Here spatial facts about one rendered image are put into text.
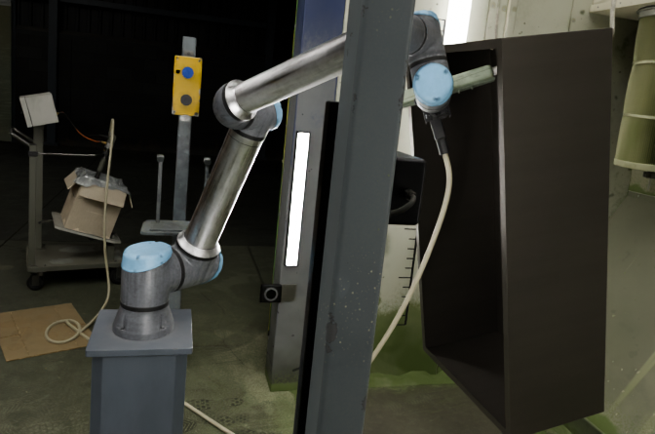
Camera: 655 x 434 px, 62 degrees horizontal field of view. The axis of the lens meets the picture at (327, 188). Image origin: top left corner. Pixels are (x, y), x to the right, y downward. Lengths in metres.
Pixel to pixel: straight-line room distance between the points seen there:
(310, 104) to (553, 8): 1.30
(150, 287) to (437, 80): 1.06
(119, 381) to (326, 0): 1.69
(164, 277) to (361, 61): 1.40
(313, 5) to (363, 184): 2.02
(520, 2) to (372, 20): 2.42
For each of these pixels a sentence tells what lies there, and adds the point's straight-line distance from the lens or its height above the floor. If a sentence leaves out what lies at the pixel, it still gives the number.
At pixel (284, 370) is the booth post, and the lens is 2.80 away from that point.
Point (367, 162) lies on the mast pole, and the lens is 0.50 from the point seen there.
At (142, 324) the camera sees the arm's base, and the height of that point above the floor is 0.69.
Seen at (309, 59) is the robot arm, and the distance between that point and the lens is 1.33.
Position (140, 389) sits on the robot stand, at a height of 0.50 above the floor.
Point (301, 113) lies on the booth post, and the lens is 2.46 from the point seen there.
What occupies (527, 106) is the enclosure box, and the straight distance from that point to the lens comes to 1.57.
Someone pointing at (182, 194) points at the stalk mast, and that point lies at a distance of 2.66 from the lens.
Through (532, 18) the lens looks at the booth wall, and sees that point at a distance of 2.93.
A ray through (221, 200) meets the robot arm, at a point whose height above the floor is 1.09.
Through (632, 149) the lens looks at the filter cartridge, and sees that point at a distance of 2.87.
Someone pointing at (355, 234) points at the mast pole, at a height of 1.32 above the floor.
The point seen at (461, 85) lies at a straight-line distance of 1.64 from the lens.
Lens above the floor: 1.44
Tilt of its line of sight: 10 degrees down
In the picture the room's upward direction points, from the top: 6 degrees clockwise
